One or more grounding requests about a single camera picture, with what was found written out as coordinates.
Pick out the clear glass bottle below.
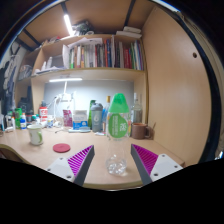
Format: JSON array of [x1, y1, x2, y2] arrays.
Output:
[[130, 92, 144, 125]]

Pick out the blue and white box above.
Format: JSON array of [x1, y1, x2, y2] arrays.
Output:
[[72, 109, 89, 131]]

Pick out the hanging dark clothes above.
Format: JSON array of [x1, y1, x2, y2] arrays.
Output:
[[0, 43, 21, 101]]

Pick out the grey shaker bottle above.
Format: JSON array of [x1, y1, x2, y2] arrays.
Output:
[[90, 102, 104, 133]]

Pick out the light blue shallow dish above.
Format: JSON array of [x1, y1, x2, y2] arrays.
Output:
[[68, 128, 92, 134]]

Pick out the ceiling light tube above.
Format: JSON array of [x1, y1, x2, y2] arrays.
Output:
[[63, 13, 75, 36]]

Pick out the green plastic container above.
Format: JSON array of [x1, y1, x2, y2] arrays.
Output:
[[14, 107, 24, 129]]

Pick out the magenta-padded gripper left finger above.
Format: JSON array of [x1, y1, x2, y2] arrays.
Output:
[[45, 144, 96, 187]]

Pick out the dark green bottle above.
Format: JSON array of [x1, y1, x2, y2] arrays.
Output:
[[87, 99, 97, 129]]

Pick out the clear bottle green cap label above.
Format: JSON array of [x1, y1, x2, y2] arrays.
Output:
[[105, 93, 131, 177]]

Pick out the brown ceramic mug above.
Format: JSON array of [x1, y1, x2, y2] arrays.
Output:
[[130, 122, 154, 140]]

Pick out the white desk lamp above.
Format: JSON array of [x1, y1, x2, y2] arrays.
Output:
[[53, 81, 73, 128]]

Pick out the pink packet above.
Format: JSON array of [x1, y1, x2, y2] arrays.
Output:
[[62, 109, 74, 128]]

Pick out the small white bottle blue label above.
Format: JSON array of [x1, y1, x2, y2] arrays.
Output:
[[19, 113, 27, 130]]

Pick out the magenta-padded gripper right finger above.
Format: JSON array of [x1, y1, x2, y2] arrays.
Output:
[[130, 143, 184, 186]]

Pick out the white mug green handle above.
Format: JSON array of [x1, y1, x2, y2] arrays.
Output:
[[26, 124, 45, 146]]

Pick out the red and white can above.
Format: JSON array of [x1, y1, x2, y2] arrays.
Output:
[[38, 106, 49, 123]]

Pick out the flat round red coaster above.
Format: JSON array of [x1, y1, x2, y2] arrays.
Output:
[[52, 142, 72, 154]]

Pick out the under-shelf light bar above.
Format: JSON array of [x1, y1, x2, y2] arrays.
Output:
[[49, 77, 83, 83]]

